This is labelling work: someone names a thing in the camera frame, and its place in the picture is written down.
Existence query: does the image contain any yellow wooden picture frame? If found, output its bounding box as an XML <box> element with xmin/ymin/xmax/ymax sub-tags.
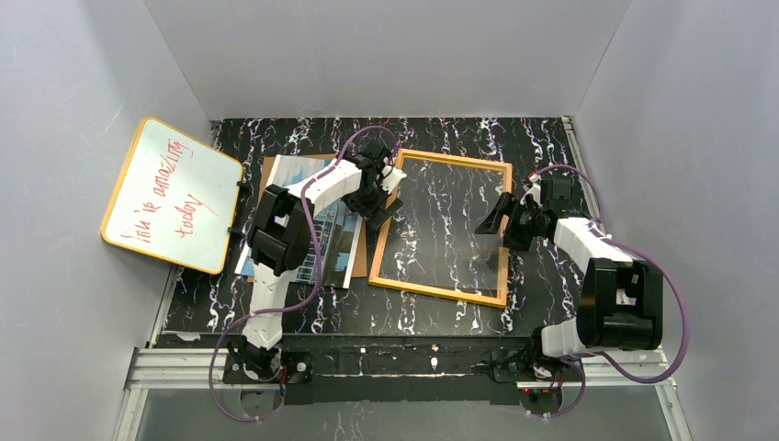
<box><xmin>367</xmin><ymin>149</ymin><xmax>513</xmax><ymax>308</ymax></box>

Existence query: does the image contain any building photo print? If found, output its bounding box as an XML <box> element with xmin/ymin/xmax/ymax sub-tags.
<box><xmin>234</xmin><ymin>154</ymin><xmax>365</xmax><ymax>289</ymax></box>

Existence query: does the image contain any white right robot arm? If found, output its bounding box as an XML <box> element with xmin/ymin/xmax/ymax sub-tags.
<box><xmin>475</xmin><ymin>176</ymin><xmax>663</xmax><ymax>359</ymax></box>

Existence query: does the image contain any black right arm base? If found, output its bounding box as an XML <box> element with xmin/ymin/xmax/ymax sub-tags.
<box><xmin>487</xmin><ymin>349</ymin><xmax>573</xmax><ymax>394</ymax></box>

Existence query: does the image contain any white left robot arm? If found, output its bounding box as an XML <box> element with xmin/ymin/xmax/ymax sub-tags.
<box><xmin>242</xmin><ymin>142</ymin><xmax>406</xmax><ymax>350</ymax></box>

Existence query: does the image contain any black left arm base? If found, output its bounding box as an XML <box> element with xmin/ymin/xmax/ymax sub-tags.
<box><xmin>218</xmin><ymin>350</ymin><xmax>313</xmax><ymax>385</ymax></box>

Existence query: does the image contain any whiteboard with red writing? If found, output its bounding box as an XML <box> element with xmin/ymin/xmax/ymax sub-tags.
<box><xmin>100</xmin><ymin>117</ymin><xmax>243</xmax><ymax>275</ymax></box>

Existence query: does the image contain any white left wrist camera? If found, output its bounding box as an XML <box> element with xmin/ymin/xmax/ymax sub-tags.
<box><xmin>379</xmin><ymin>165</ymin><xmax>406</xmax><ymax>194</ymax></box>

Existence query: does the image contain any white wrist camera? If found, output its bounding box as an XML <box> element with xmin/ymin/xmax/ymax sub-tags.
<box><xmin>524</xmin><ymin>172</ymin><xmax>542</xmax><ymax>205</ymax></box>
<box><xmin>379</xmin><ymin>165</ymin><xmax>406</xmax><ymax>194</ymax></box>

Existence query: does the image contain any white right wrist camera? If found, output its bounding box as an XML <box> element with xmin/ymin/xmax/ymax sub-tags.
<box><xmin>524</xmin><ymin>172</ymin><xmax>542</xmax><ymax>205</ymax></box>

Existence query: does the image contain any aluminium rail base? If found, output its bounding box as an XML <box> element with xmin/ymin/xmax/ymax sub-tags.
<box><xmin>112</xmin><ymin>348</ymin><xmax>693</xmax><ymax>440</ymax></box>

